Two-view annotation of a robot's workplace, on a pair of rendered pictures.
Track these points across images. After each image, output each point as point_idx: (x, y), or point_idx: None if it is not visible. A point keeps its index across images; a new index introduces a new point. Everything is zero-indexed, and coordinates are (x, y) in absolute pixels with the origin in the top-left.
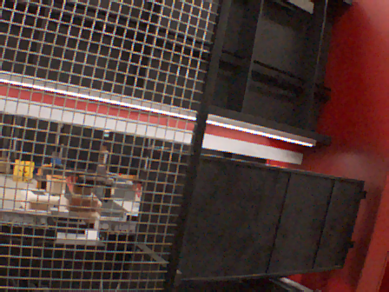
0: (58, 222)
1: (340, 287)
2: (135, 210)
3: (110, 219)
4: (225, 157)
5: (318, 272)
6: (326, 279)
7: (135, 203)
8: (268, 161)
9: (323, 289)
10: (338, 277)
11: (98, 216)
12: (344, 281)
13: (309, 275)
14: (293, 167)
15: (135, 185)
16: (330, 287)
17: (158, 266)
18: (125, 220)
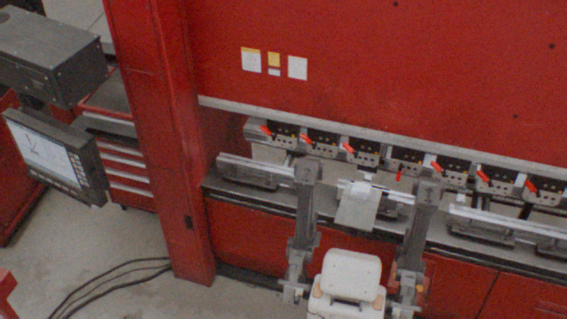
0: (474, 164)
1: (244, 120)
2: (372, 196)
3: (402, 196)
4: (298, 126)
5: (234, 135)
6: (238, 130)
7: (363, 201)
8: (182, 132)
9: (239, 136)
10: (242, 118)
11: (411, 202)
12: (244, 114)
13: (231, 144)
14: (201, 105)
15: None
16: (241, 129)
17: None
18: (389, 192)
